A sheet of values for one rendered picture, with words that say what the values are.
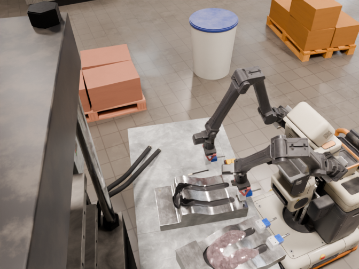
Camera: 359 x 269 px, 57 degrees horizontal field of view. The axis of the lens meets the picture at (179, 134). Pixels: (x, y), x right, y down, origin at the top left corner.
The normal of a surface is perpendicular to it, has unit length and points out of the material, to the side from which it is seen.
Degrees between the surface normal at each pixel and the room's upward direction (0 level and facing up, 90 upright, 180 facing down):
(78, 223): 0
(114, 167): 0
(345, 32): 90
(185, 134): 0
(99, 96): 90
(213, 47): 94
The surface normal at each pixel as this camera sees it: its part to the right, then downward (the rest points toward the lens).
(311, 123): -0.65, -0.33
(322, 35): 0.18, 0.68
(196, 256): -0.03, -0.72
